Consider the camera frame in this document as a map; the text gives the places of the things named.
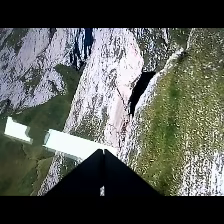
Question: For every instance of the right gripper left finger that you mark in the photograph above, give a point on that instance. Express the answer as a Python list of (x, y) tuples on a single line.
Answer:
[(85, 178)]

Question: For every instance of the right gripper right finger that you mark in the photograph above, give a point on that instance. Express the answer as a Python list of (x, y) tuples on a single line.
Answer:
[(123, 178)]

